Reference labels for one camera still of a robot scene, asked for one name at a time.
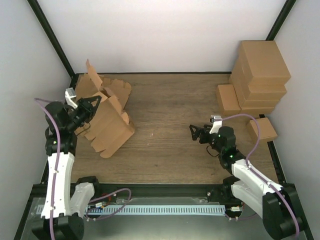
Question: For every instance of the small folded box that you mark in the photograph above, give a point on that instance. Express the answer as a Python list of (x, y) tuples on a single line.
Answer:
[(227, 100), (267, 131)]

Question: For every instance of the flat cardboard blank stack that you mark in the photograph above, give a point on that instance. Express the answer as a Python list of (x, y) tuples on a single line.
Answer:
[(88, 85)]

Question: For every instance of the left black frame post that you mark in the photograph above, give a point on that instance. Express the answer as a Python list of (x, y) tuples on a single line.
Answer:
[(42, 19)]

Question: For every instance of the top large folded box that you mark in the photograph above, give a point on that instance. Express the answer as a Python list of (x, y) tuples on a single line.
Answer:
[(262, 63)]

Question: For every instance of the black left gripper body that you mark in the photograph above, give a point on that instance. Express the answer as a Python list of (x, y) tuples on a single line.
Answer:
[(83, 117)]

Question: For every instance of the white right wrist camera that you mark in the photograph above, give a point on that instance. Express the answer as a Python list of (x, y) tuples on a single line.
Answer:
[(216, 121)]

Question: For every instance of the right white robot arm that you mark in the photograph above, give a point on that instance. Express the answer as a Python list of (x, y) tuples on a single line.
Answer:
[(277, 205)]

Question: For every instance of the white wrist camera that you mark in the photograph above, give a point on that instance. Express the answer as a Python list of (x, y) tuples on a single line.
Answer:
[(70, 97), (216, 121)]

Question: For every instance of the black aluminium frame rail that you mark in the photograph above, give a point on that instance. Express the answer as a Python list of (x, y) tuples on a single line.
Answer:
[(211, 192)]

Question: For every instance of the small folded box front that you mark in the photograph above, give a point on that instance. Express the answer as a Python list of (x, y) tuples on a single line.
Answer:
[(267, 131)]

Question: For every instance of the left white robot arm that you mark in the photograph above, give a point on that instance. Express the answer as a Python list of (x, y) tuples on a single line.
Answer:
[(63, 212)]

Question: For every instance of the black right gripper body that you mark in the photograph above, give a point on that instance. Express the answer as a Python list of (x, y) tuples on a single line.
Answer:
[(204, 140)]

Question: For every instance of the small folded box left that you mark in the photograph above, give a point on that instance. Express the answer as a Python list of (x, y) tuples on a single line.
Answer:
[(227, 100)]

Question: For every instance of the light blue slotted cable duct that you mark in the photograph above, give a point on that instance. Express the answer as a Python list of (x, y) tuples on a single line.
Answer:
[(201, 210)]

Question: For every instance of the black frame post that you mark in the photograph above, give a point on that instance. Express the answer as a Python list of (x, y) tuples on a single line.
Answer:
[(42, 19), (282, 16)]

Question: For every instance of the right black frame post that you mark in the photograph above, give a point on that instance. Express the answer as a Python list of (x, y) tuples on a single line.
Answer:
[(282, 16)]

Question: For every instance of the cardboard box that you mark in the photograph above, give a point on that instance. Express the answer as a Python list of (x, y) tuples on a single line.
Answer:
[(110, 127)]

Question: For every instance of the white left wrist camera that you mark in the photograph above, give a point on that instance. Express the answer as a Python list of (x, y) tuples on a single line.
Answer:
[(70, 97)]

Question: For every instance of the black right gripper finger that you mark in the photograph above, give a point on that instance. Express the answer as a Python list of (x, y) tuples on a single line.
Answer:
[(207, 126), (196, 132)]

